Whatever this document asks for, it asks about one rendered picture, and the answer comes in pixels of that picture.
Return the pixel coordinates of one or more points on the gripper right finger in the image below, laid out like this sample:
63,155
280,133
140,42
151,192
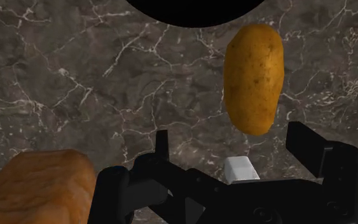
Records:
341,173

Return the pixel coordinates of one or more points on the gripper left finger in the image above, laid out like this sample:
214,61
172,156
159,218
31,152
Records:
135,189

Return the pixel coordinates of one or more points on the orange-brown bread loaf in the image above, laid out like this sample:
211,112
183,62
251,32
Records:
39,189

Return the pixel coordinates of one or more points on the small white box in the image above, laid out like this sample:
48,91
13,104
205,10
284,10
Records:
239,169

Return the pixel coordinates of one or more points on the brown potato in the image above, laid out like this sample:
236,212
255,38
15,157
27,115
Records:
253,80

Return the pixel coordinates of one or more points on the black round object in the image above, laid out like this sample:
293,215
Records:
194,11

